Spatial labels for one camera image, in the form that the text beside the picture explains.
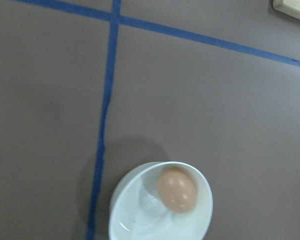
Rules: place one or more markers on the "brown egg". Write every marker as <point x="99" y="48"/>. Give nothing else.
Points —
<point x="176" y="190"/>

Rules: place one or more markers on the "white bowl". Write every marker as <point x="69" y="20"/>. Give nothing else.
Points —
<point x="136" y="211"/>

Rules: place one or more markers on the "wooden cutting board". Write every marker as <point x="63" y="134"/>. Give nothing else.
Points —
<point x="288" y="7"/>

